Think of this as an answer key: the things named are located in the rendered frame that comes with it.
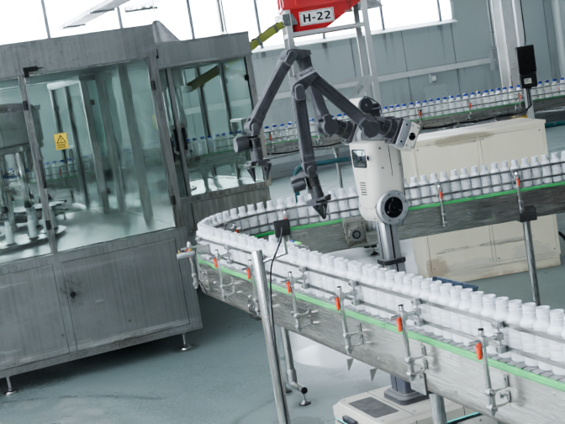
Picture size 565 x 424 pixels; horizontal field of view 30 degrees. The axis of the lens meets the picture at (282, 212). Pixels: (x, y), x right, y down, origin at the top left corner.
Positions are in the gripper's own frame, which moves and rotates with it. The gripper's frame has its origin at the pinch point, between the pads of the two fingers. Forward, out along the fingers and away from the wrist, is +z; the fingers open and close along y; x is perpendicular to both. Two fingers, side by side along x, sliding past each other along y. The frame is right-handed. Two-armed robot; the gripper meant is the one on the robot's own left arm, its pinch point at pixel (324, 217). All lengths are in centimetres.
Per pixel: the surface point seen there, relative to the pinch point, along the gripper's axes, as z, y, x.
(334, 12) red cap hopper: -123, -243, 595
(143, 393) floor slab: 97, -219, 98
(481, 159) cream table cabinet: 38, -61, 386
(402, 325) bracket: 22, 82, -123
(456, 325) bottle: 23, 102, -128
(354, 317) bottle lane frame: 25, 49, -89
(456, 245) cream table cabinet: 98, -95, 367
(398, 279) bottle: 12, 76, -103
